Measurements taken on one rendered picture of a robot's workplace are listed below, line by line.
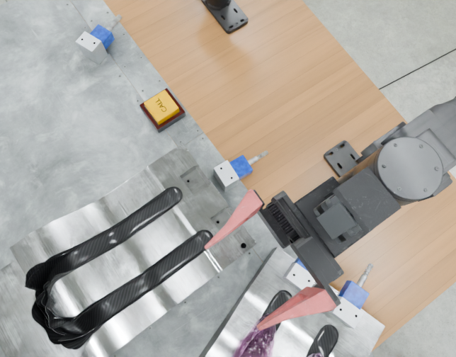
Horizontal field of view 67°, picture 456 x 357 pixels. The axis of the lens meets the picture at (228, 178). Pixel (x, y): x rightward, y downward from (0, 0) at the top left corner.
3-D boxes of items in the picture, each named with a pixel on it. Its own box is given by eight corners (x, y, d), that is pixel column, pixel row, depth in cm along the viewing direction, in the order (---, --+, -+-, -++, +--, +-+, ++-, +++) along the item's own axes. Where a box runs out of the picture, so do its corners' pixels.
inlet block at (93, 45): (115, 18, 91) (109, 3, 86) (130, 27, 90) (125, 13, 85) (83, 54, 88) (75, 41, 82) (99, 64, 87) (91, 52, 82)
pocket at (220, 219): (227, 207, 74) (228, 205, 70) (243, 228, 73) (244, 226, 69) (210, 220, 73) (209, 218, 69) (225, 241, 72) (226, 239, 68)
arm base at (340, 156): (392, 219, 72) (417, 200, 73) (332, 143, 76) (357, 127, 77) (375, 224, 79) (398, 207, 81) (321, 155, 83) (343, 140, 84)
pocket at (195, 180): (198, 168, 76) (197, 163, 72) (212, 188, 75) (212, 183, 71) (181, 180, 75) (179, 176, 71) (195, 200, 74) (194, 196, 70)
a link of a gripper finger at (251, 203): (232, 290, 33) (309, 234, 34) (191, 227, 34) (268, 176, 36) (230, 286, 40) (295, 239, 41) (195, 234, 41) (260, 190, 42)
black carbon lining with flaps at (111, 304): (175, 183, 73) (169, 171, 64) (220, 246, 70) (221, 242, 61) (25, 286, 67) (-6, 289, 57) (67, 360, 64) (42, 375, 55)
